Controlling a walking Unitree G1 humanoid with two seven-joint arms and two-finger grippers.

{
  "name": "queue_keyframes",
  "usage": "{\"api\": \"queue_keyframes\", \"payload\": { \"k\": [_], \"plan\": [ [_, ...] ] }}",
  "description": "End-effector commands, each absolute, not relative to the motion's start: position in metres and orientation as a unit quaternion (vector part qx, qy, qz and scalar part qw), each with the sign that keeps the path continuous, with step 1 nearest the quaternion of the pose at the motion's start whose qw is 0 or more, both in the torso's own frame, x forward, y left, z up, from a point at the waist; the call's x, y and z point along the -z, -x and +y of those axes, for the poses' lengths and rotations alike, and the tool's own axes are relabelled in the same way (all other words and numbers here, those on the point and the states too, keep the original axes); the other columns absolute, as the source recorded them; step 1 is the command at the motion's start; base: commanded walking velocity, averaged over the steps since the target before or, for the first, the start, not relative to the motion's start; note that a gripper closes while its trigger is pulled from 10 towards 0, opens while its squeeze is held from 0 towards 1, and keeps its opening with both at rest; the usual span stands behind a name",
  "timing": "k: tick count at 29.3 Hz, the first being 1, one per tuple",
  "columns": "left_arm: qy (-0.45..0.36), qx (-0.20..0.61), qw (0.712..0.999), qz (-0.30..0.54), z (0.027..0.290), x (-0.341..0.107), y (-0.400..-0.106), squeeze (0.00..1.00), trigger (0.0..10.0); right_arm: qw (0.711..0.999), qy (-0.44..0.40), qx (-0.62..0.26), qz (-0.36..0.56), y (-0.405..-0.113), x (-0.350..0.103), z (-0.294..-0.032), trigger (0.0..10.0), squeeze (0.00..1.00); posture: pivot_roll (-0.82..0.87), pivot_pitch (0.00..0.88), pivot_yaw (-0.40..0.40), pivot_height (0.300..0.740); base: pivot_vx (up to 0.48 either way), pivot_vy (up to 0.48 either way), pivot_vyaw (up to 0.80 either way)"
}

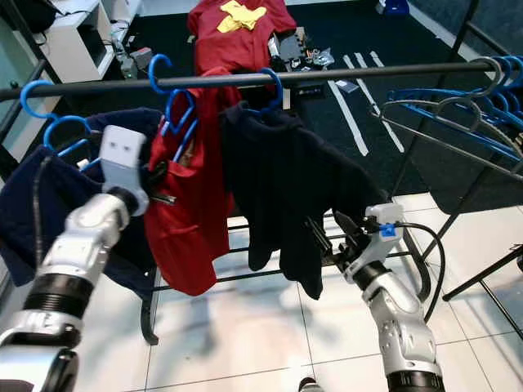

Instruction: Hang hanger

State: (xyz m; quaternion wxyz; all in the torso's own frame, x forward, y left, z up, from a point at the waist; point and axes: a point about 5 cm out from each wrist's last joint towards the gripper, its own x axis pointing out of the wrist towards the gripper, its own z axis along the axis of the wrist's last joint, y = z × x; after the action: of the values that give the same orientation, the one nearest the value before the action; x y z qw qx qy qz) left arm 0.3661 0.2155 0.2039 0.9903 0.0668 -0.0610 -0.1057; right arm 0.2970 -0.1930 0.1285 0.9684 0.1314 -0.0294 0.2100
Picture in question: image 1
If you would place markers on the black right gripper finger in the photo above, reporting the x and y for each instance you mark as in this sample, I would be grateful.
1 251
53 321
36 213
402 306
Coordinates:
319 238
350 225

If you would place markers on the plain red t-shirt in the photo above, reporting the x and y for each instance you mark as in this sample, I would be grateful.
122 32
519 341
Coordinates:
184 237

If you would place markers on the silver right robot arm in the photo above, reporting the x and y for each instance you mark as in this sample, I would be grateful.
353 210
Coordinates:
400 318

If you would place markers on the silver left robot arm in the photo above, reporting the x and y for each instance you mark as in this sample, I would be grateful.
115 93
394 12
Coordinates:
86 245

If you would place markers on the grey plastic hanger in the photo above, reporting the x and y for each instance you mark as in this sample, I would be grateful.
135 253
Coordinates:
449 145

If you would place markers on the plain black t-shirt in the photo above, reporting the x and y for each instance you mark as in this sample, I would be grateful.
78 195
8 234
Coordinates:
286 188

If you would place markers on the navy blue t-shirt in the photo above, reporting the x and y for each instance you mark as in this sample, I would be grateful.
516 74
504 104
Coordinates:
41 212

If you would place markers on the black robot foot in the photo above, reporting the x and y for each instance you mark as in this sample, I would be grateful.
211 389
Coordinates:
309 385

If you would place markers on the red shirt with yellow star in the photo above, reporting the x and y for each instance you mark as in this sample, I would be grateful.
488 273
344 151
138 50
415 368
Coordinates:
216 53

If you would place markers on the black floor carpet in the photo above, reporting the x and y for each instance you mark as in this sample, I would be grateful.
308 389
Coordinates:
167 33

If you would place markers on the black metal clothes rack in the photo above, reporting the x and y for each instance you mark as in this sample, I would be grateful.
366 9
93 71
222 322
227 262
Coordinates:
376 70

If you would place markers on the white cabinet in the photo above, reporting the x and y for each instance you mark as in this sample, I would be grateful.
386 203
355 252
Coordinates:
82 45

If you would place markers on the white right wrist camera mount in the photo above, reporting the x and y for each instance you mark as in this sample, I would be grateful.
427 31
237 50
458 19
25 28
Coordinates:
384 214

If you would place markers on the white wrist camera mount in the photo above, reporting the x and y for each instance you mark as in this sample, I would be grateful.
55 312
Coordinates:
384 214
122 151

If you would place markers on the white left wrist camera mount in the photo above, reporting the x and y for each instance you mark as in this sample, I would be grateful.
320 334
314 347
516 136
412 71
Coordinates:
122 151

